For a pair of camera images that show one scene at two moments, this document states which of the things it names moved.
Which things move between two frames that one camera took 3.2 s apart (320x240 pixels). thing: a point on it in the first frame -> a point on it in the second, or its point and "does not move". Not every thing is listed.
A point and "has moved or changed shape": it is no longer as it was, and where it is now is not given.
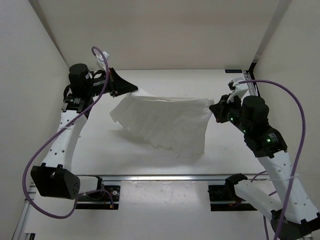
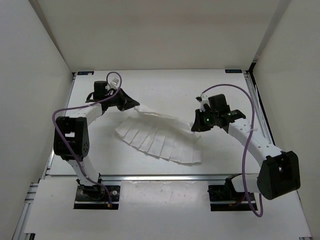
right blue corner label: (239, 71) does not move
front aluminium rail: (163, 178) does not move
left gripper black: (117, 86) -> (125, 102)
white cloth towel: (178, 124) has moved or changed shape
